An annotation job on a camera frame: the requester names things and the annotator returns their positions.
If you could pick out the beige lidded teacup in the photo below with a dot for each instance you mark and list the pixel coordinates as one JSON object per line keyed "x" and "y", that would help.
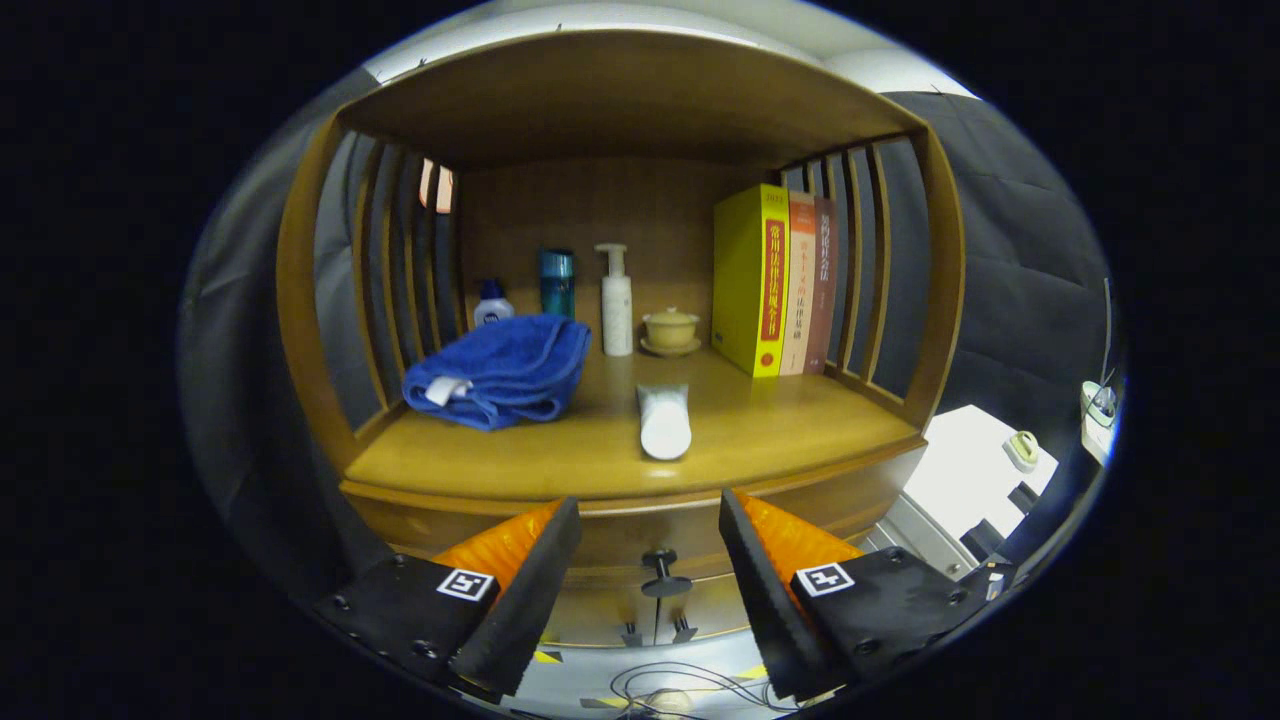
{"x": 671, "y": 330}

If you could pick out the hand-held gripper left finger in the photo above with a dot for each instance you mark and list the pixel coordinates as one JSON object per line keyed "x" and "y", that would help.
{"x": 530, "y": 600}

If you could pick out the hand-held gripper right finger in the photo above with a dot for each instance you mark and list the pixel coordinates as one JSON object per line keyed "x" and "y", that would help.
{"x": 775, "y": 610}

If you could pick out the white tube with green cap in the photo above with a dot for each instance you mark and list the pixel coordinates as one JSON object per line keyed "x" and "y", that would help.
{"x": 665, "y": 425}

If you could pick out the white side cabinet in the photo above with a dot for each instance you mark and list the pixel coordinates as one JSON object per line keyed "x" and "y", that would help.
{"x": 960, "y": 460}

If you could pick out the blue folded towel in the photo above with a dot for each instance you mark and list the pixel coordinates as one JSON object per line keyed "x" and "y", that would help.
{"x": 500, "y": 370}

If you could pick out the white pump bottle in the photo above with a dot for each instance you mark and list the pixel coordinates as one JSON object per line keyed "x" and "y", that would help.
{"x": 616, "y": 315}

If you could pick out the wooden cabinet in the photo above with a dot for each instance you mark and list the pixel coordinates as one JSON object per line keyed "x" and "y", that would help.
{"x": 600, "y": 100}

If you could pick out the white desk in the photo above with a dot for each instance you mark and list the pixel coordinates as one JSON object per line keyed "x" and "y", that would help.
{"x": 1095, "y": 430}

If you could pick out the yellow book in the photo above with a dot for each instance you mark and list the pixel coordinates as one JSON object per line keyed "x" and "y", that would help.
{"x": 740, "y": 280}

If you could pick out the teal bottle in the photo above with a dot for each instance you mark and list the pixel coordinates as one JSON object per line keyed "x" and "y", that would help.
{"x": 556, "y": 285}

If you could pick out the small blue and white bottle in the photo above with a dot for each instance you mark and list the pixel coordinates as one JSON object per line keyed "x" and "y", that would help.
{"x": 492, "y": 310}

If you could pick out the wooden drawer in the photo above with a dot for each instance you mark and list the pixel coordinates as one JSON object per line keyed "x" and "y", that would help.
{"x": 650, "y": 525}

